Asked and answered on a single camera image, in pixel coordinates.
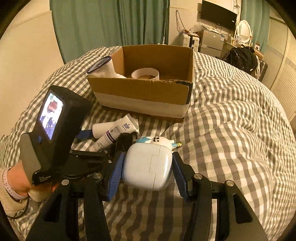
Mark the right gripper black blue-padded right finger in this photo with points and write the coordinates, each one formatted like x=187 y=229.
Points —
x=235 y=218

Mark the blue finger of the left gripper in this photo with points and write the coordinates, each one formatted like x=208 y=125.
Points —
x=85 y=134

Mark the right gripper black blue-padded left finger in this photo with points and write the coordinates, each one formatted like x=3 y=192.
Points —
x=94 y=178

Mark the white electric shaver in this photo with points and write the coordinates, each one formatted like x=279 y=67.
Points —
x=99 y=129

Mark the dark transparent plastic bottle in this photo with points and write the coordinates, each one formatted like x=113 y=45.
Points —
x=124 y=142

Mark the white cosmetic tube purple label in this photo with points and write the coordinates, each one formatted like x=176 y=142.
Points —
x=127 y=124

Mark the white rounded square case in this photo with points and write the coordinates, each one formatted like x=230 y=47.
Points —
x=147 y=166

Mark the person's left hand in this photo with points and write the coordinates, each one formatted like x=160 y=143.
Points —
x=20 y=188

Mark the white cylinder dark lid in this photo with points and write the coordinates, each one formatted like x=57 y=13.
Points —
x=104 y=68

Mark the white plush panda toy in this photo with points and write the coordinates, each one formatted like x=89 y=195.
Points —
x=158 y=140

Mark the grey checkered duvet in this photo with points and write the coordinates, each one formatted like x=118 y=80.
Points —
x=235 y=129

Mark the brown cardboard box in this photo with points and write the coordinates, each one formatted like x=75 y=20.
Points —
x=158 y=80

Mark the white suitcase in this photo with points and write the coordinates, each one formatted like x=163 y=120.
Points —
x=191 y=41

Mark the white louvered wardrobe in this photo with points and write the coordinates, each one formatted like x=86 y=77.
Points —
x=280 y=58

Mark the small grey refrigerator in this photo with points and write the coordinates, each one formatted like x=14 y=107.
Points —
x=211 y=43

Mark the black clothes on chair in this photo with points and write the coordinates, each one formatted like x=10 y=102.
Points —
x=242 y=58

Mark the white oval mirror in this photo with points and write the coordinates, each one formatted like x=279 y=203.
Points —
x=243 y=33

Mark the green curtain right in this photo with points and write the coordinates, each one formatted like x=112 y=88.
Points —
x=256 y=13

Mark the black wall television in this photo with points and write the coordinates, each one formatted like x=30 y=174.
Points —
x=218 y=15

